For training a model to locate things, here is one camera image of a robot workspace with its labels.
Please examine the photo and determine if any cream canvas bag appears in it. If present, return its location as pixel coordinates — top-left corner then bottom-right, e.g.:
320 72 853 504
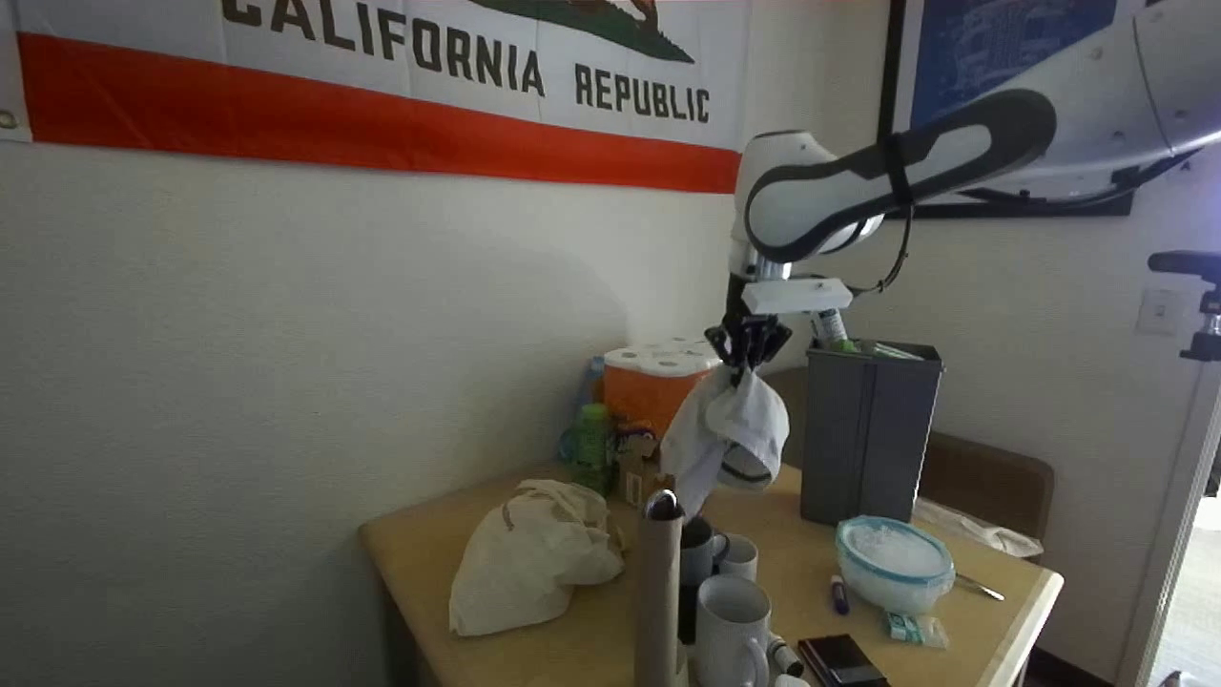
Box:
451 476 620 638

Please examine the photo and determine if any black phone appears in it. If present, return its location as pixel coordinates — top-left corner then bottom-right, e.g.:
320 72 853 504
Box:
797 634 889 687

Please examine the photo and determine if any California Republic flag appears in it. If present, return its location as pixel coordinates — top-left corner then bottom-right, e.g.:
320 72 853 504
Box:
0 0 748 191

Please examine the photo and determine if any small white mug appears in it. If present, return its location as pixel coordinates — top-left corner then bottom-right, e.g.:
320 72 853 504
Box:
717 536 760 582

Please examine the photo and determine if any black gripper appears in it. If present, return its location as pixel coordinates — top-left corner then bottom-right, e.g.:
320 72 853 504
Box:
706 270 853 375

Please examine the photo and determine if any large white mug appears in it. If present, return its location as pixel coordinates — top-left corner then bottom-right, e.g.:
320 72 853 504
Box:
693 576 771 687

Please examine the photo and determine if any framed blue blueprint poster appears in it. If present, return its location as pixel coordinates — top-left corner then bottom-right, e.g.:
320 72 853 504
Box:
876 0 1156 218

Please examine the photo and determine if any paper towel roll pack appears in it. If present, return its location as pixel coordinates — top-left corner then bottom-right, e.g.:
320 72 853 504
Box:
598 338 717 434

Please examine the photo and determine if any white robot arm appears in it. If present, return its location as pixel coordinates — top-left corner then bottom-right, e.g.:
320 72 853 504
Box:
706 0 1221 375

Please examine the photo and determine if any green bottle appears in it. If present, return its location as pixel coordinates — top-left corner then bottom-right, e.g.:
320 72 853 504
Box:
571 406 612 493

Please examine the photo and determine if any dark grey mug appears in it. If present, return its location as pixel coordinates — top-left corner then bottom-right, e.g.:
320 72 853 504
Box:
678 521 713 646

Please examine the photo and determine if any glass bowl with blue rim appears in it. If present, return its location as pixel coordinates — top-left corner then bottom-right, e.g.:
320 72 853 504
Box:
835 515 952 615

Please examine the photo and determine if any grey storage bin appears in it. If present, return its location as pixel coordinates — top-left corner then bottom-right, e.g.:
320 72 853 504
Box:
801 344 942 524

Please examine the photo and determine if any white towel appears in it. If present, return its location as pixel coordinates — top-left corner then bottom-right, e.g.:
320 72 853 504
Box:
659 368 790 515

